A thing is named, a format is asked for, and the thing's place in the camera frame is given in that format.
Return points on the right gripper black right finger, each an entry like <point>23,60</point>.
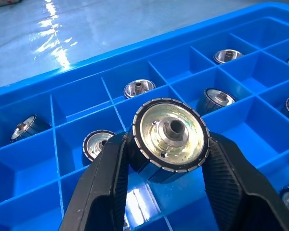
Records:
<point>238,199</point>

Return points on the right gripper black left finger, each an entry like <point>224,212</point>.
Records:
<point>98,187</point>

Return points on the blue plastic compartment tray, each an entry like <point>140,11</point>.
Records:
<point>255,134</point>

